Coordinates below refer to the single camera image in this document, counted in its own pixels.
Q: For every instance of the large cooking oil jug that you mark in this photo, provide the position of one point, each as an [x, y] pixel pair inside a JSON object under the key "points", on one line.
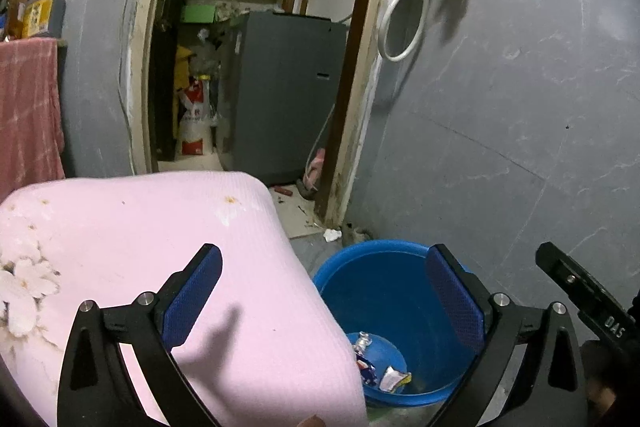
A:
{"points": [[43, 18]]}

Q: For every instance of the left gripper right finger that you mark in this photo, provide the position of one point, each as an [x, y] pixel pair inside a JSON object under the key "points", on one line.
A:
{"points": [[549, 388]]}

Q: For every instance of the operator right hand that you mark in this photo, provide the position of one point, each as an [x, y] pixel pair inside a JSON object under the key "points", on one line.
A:
{"points": [[600, 397]]}

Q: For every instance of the blue plastic bucket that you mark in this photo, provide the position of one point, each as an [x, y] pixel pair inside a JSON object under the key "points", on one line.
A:
{"points": [[381, 287]]}

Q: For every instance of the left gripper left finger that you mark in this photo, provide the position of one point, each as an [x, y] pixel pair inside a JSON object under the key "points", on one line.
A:
{"points": [[95, 388]]}

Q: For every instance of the blue snack wrapper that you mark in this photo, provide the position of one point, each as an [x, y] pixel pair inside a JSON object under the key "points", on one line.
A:
{"points": [[367, 371]]}

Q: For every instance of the white paper scrap on floor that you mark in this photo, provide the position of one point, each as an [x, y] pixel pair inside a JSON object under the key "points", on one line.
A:
{"points": [[332, 235]]}

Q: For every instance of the wooden door frame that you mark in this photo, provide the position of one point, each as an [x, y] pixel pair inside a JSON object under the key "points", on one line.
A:
{"points": [[350, 116]]}

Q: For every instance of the pink slipper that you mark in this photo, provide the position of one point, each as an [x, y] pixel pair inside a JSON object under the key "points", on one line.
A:
{"points": [[313, 171]]}

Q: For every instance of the red white sack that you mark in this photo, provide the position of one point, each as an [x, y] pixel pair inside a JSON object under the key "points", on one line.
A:
{"points": [[195, 128]]}

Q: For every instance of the trash pile in bucket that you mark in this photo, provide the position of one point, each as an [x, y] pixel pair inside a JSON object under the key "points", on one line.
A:
{"points": [[391, 366]]}

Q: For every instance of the green box on shelf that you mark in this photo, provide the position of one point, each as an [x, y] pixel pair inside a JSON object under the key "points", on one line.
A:
{"points": [[198, 14]]}

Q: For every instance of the red plaid cloth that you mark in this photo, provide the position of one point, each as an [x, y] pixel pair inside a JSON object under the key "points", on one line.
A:
{"points": [[32, 138]]}

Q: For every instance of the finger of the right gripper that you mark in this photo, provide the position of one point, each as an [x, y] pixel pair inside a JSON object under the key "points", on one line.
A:
{"points": [[596, 306]]}

